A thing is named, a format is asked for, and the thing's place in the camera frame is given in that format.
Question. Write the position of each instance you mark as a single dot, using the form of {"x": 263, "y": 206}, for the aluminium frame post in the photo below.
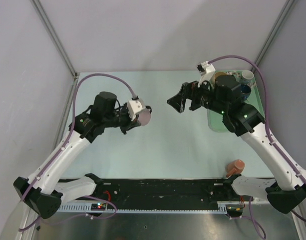
{"x": 275, "y": 30}
{"x": 41, "y": 13}

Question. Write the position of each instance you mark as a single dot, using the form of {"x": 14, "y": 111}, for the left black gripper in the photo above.
{"x": 130, "y": 124}

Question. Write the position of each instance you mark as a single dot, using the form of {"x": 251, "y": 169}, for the mauve purple mug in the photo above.
{"x": 144, "y": 117}

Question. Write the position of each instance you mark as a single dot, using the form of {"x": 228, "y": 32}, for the blue mug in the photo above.
{"x": 245, "y": 91}

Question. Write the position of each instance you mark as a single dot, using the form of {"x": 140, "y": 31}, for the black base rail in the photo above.
{"x": 166, "y": 192}

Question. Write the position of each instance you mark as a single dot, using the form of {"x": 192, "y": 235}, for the right aluminium frame post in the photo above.
{"x": 275, "y": 30}

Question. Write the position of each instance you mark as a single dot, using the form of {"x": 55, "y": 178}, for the salmon pink mug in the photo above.
{"x": 234, "y": 167}

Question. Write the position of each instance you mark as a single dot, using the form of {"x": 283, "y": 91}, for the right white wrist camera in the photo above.
{"x": 206, "y": 70}

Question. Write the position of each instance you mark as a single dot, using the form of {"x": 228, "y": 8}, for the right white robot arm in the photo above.
{"x": 287, "y": 189}

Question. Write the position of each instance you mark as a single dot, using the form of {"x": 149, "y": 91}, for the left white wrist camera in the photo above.
{"x": 135, "y": 107}

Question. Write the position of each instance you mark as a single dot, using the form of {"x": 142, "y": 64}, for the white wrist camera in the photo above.
{"x": 135, "y": 107}
{"x": 206, "y": 70}

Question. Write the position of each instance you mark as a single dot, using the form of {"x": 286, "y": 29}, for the left aluminium frame post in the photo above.
{"x": 41, "y": 13}

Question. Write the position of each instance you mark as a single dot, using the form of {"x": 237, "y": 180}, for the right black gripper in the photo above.
{"x": 189, "y": 91}

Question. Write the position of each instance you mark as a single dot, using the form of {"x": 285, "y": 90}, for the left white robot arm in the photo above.
{"x": 42, "y": 191}

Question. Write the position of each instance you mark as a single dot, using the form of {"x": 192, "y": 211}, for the beige wooden mug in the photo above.
{"x": 219, "y": 73}

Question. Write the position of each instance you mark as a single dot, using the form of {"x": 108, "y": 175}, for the grey mug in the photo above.
{"x": 247, "y": 77}

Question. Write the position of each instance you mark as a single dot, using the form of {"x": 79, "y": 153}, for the slotted cable duct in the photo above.
{"x": 100, "y": 207}

